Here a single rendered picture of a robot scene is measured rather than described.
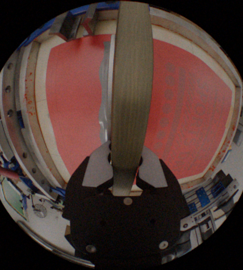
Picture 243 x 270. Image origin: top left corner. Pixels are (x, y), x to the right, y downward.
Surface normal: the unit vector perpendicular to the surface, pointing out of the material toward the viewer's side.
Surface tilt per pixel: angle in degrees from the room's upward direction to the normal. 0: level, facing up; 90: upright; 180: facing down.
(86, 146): 0
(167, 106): 0
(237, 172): 90
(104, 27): 0
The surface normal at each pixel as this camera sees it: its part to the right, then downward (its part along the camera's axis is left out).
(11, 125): 1.00, 0.05
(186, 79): -0.02, 0.46
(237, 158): -1.00, -0.05
